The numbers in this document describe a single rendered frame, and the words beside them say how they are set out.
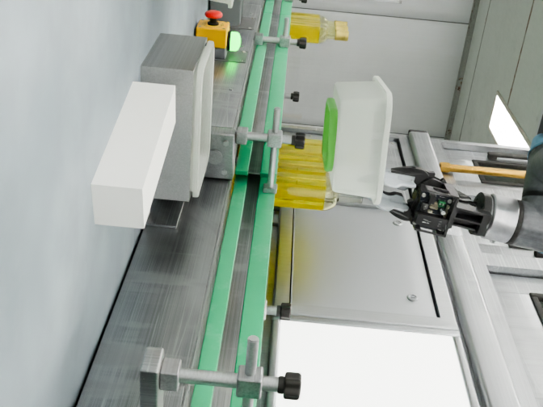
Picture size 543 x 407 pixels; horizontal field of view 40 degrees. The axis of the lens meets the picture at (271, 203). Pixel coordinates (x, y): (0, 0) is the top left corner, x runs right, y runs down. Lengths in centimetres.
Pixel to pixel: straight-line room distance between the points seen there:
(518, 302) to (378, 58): 613
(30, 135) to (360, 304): 89
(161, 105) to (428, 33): 666
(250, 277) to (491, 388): 45
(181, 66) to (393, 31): 648
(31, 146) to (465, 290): 105
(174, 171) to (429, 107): 676
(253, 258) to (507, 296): 62
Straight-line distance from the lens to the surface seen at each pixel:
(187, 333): 103
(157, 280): 112
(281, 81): 169
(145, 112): 102
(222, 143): 137
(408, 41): 761
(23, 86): 65
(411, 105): 784
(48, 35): 71
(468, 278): 158
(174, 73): 113
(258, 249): 124
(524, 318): 158
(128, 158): 93
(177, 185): 120
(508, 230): 125
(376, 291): 147
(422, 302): 147
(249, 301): 112
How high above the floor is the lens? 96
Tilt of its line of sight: level
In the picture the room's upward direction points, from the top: 95 degrees clockwise
